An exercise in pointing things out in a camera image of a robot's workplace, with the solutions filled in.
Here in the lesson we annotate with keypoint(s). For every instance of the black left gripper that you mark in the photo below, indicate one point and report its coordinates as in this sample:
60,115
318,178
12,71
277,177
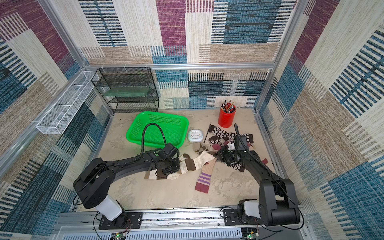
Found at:
177,162

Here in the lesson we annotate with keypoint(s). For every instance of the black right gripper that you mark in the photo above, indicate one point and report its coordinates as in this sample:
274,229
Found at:
227,156

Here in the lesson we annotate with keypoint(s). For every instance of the cream brown striped sock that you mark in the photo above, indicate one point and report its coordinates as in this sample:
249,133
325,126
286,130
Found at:
195,162
153,175

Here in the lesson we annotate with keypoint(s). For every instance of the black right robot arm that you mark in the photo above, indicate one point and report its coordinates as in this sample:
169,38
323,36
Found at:
277,204

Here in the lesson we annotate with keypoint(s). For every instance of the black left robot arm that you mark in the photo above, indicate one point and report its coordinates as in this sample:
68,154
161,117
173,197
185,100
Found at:
93,183

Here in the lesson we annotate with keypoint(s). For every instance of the brown floral sock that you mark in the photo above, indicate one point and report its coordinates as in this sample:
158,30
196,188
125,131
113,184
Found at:
222,134
223,143

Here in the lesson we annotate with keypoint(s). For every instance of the brown argyle sock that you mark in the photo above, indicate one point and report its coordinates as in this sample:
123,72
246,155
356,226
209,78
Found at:
202,147

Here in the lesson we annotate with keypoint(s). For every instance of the black pencil on table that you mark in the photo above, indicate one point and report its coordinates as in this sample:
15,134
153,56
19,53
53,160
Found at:
207,133

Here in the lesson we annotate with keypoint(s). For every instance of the beige purple striped sock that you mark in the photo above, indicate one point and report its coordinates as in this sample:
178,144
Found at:
204,180

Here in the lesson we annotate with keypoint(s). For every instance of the green plastic basket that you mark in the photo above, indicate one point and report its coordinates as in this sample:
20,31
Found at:
169,129

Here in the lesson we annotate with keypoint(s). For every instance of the small white alarm clock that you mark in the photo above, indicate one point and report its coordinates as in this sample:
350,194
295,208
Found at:
195,136

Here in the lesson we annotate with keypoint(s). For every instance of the red pencil cup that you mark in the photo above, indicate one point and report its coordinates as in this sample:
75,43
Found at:
227,114

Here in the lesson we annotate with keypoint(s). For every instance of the green mat on shelf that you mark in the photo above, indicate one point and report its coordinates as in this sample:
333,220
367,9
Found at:
127,92

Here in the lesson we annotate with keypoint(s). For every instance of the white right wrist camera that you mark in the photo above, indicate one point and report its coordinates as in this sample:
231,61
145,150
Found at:
231,146

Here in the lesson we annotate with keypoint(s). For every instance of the black wire mesh shelf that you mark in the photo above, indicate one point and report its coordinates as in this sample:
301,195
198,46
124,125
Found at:
107,78

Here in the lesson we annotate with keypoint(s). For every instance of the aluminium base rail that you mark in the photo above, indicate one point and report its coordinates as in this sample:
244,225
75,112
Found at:
212,223

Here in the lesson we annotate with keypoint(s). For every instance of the white wire mesh tray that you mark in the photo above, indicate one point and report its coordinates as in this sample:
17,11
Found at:
60,115

